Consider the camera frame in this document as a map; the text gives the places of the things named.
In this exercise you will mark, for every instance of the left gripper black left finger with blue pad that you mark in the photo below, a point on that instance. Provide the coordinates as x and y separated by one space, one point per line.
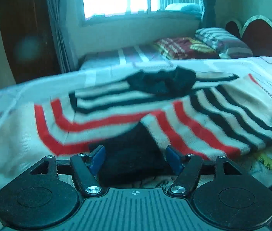
49 194

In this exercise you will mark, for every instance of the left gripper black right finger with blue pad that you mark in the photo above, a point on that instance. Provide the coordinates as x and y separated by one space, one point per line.
220 195

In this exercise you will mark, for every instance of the red black striped knit garment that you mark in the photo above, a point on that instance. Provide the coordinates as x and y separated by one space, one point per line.
209 114

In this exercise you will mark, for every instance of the white patterned bed sheet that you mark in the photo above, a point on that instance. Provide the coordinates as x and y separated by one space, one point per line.
141 204

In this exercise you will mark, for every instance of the red scalloped headboard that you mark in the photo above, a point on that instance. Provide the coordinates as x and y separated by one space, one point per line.
256 32

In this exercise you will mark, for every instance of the striped grey pillow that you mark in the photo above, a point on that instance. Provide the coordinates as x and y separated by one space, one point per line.
224 43

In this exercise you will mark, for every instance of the red yellow patterned blanket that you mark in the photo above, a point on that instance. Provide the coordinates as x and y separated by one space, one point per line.
185 48

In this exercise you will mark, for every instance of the light bundle on windowsill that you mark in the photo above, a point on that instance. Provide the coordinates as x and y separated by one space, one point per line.
190 8

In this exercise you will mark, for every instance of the right teal curtain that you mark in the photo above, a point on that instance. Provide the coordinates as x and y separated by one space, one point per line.
208 19

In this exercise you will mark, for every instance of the striped purple bed sheet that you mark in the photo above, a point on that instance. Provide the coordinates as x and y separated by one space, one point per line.
124 56

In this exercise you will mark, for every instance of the dark wooden wardrobe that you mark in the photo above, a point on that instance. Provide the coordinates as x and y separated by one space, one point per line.
27 39

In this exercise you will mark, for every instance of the left grey curtain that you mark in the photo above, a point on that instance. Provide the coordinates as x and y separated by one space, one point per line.
64 48

